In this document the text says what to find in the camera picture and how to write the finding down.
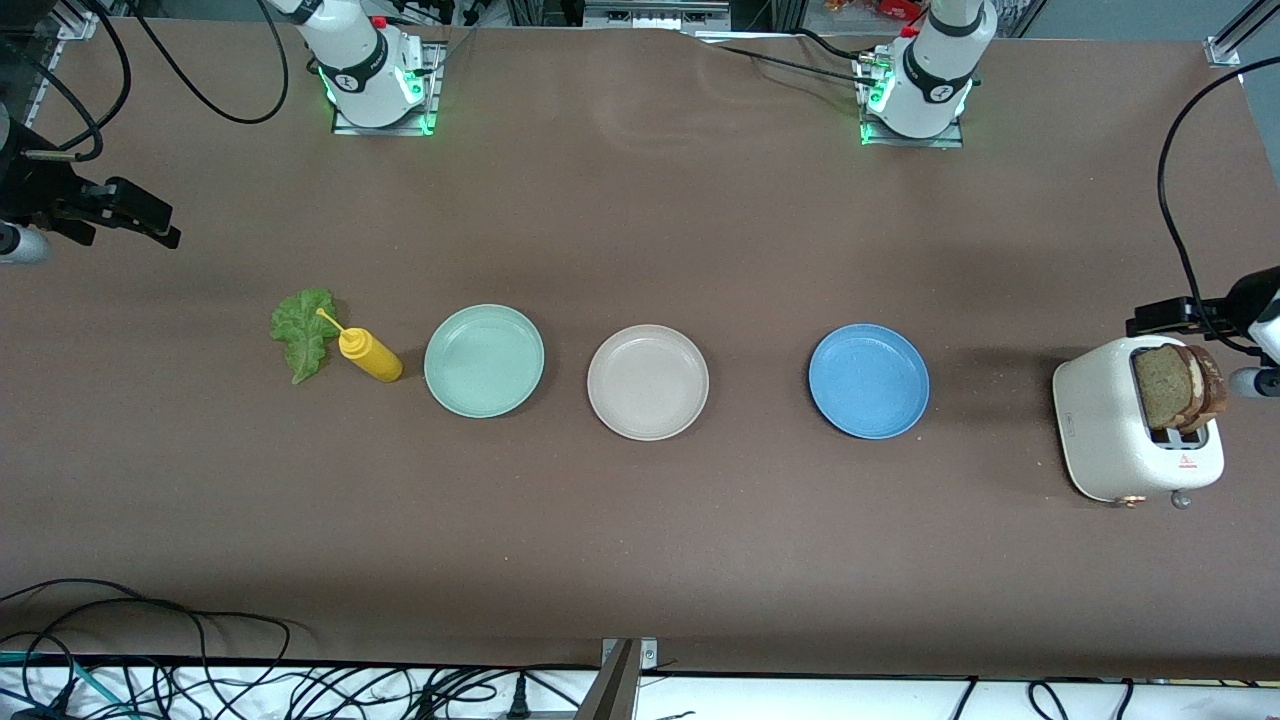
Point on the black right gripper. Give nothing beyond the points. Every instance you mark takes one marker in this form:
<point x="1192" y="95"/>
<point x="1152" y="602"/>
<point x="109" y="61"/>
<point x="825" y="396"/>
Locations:
<point x="32" y="189"/>

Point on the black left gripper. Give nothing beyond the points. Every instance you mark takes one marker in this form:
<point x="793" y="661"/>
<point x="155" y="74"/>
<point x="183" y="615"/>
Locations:
<point x="1226" y="311"/>

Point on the brown bread slice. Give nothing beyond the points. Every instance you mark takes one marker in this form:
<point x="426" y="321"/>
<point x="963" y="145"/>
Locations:
<point x="1162" y="388"/>
<point x="1214" y="388"/>

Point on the green lettuce leaf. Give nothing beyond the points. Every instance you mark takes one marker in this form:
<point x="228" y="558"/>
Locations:
<point x="300" y="335"/>

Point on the yellow mustard squeeze bottle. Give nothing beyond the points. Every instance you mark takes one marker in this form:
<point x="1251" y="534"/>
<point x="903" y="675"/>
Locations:
<point x="372" y="357"/>

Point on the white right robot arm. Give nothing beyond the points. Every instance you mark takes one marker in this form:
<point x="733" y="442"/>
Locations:
<point x="360" y="70"/>

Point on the blue plate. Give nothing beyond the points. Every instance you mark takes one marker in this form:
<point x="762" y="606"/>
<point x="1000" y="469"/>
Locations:
<point x="869" y="381"/>

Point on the mint green plate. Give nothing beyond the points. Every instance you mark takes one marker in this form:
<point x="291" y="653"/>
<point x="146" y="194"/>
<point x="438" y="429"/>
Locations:
<point x="484" y="361"/>

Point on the beige plate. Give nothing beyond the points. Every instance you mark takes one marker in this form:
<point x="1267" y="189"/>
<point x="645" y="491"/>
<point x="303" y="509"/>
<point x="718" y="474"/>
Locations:
<point x="648" y="383"/>

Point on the white toaster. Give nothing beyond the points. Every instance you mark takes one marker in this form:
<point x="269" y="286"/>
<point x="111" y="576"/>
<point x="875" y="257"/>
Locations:
<point x="1100" y="430"/>

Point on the red packet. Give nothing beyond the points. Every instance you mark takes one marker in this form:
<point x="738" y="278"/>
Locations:
<point x="895" y="8"/>

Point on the grey metal device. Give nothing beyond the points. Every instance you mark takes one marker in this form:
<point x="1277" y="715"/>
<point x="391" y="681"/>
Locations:
<point x="655" y="15"/>

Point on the black power plug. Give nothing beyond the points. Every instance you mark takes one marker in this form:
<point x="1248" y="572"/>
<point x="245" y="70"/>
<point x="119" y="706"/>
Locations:
<point x="519" y="700"/>

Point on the aluminium frame profile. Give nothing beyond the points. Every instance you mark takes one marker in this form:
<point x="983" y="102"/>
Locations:
<point x="1225" y="48"/>
<point x="75" y="22"/>

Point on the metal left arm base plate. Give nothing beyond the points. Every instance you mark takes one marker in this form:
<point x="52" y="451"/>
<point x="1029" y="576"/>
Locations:
<point x="910" y="142"/>

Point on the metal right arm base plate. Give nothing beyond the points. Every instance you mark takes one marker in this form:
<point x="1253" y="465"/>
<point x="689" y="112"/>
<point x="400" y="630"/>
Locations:
<point x="436" y="90"/>

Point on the metal table bracket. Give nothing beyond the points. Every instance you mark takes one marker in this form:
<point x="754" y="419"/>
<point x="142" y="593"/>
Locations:
<point x="615" y="690"/>

